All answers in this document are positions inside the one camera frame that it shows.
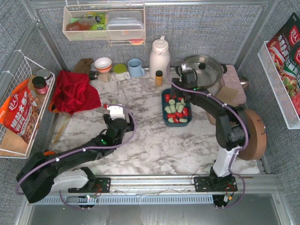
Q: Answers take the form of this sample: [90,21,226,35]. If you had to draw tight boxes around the teal storage basket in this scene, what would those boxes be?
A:
[161,88,193,127]

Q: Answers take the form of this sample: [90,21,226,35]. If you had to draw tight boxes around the red coffee capsule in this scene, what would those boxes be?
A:
[165,94,171,102]

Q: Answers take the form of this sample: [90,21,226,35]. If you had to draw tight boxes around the green coffee capsule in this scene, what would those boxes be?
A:
[167,118,174,123]

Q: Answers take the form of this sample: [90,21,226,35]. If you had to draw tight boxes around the brown cardboard sheet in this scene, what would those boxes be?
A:
[216,86,238,104]

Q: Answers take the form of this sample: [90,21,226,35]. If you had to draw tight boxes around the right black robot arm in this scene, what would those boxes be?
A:
[169,66,250,189]

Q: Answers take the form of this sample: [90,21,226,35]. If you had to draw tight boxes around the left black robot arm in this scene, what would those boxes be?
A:
[15,112,136,203]

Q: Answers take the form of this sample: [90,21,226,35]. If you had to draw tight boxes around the stainless steel pot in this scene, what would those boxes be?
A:
[176,55,227,88]

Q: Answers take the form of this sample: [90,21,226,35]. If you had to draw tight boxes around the orange spice bottle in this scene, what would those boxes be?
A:
[155,70,163,86]

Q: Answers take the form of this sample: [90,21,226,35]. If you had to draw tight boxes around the white thermos jug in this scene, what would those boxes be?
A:
[149,36,171,79]

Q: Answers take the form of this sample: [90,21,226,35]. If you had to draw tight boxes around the pink egg tray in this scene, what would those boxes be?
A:
[220,65,247,105]

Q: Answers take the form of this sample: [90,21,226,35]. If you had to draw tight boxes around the striped oven mitt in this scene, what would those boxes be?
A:
[206,112,216,126]

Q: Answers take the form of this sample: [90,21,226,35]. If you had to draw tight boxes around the blue mug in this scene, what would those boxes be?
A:
[127,59,145,78]

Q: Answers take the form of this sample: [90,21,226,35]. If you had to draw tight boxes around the red cloth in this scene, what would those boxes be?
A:
[49,70,101,115]

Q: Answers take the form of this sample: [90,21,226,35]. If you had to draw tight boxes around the pepper grinder bottle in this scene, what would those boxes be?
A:
[89,72,111,82]

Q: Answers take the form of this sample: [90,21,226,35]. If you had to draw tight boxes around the green lidded cup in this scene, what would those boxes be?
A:
[113,64,130,81]

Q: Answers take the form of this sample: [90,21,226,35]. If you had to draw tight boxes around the white orange striped bowl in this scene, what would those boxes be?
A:
[94,57,112,73]

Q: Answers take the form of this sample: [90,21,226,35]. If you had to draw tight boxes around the brown paper bag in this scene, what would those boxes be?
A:
[72,58,94,75]

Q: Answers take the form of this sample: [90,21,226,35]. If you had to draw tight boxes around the orange cup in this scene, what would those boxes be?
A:
[44,151,56,156]

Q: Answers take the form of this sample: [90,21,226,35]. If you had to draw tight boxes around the clear plastic container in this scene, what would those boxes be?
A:
[106,10,144,40]

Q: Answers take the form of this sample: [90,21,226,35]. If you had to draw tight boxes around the dark lid jar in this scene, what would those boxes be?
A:
[32,76,48,95]

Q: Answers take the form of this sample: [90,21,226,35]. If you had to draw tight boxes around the silver lid jar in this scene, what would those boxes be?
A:
[37,69,52,86]

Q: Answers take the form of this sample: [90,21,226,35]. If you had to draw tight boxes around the round wooden board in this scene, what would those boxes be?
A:
[238,109,267,161]

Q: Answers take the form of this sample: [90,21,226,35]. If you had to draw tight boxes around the red snack bag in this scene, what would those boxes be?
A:
[0,79,39,144]

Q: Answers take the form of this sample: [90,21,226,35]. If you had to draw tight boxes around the red seasoning packet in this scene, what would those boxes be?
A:
[267,13,300,115]

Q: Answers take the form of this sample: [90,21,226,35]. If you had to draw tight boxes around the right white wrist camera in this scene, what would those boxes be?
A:
[181,63,192,71]

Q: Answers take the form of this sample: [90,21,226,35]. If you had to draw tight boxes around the white right wall basket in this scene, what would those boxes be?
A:
[257,41,300,130]

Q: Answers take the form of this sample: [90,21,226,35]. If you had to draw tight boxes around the cream wall storage box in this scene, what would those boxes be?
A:
[62,3,146,45]

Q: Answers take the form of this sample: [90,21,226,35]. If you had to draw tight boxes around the white wire side basket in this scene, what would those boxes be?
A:
[0,55,56,158]

